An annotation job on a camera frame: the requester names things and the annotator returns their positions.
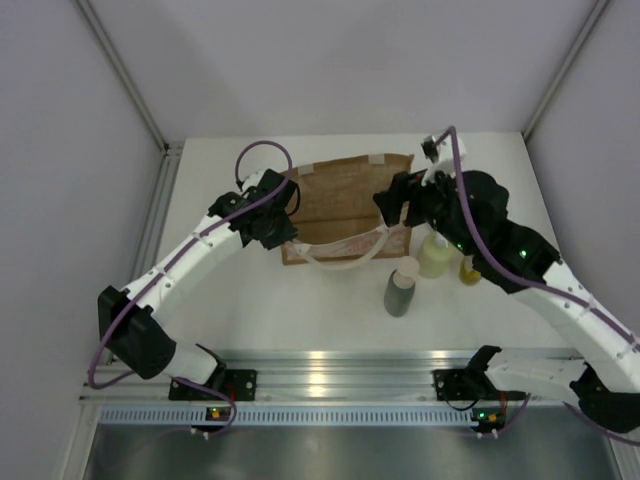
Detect red capped oil bottle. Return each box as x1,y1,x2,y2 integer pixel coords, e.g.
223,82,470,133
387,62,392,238
459,256,482,286

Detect pale yellow pump bottle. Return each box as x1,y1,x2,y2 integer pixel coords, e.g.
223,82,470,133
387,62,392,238
417,232,454,279

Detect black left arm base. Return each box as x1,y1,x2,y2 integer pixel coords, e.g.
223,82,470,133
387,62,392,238
168,369,258,402

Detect green bottle beige cap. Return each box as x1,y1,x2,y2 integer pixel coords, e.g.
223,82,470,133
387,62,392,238
384,256,419,318

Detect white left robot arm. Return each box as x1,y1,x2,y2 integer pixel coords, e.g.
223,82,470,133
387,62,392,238
98,169,300,400

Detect aluminium frame rail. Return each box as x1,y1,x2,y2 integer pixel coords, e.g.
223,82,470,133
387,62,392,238
80,348,582,403

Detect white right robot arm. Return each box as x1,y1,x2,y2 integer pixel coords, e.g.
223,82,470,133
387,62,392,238
373,128,639,436

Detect grey slotted cable duct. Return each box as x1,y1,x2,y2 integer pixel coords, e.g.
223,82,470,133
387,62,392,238
99,405,498,427

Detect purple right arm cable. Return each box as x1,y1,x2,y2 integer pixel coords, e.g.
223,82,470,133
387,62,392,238
424,124,640,446

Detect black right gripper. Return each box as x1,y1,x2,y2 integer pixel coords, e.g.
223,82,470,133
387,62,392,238
373,161,475,257

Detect brown jute canvas bag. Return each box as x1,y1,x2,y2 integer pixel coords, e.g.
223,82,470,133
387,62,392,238
281,153,414,270

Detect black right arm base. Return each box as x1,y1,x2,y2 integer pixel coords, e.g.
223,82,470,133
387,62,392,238
432,368,526,403

